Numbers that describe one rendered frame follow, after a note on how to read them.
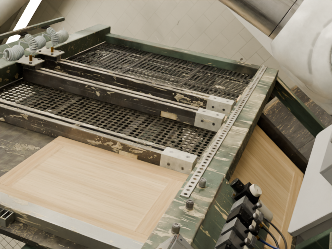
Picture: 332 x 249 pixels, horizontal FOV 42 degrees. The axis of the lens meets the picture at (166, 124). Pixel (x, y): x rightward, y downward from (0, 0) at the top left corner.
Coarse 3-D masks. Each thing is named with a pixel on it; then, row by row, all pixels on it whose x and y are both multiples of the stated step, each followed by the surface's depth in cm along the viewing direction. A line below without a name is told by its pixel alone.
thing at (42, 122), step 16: (0, 112) 182; (16, 112) 179; (32, 112) 181; (32, 128) 179; (48, 128) 176; (64, 128) 173; (80, 128) 171; (96, 128) 173; (96, 144) 170; (112, 144) 167; (128, 144) 165; (144, 144) 167; (144, 160) 165; (160, 160) 162; (176, 160) 160; (192, 160) 159
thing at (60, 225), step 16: (0, 192) 134; (16, 208) 128; (32, 208) 129; (32, 224) 127; (48, 224) 125; (64, 224) 124; (80, 224) 125; (80, 240) 123; (96, 240) 120; (112, 240) 121; (128, 240) 121
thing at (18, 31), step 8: (40, 24) 233; (48, 24) 240; (8, 32) 213; (16, 32) 216; (24, 32) 222; (56, 32) 240; (64, 32) 244; (40, 40) 225; (64, 40) 243; (8, 48) 206; (16, 48) 209; (40, 48) 227; (8, 56) 210; (16, 56) 208
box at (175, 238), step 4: (172, 236) 92; (176, 236) 92; (180, 236) 91; (168, 240) 92; (172, 240) 90; (176, 240) 90; (180, 240) 90; (184, 240) 91; (164, 244) 92; (168, 244) 89; (172, 244) 89; (176, 244) 89; (180, 244) 90; (184, 244) 90; (188, 244) 91; (156, 248) 94; (164, 248) 89; (168, 248) 88; (172, 248) 87; (176, 248) 88; (180, 248) 89; (184, 248) 90; (188, 248) 90; (192, 248) 91
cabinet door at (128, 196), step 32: (32, 160) 156; (64, 160) 159; (96, 160) 162; (128, 160) 164; (32, 192) 140; (64, 192) 142; (96, 192) 144; (128, 192) 146; (160, 192) 148; (96, 224) 129; (128, 224) 131
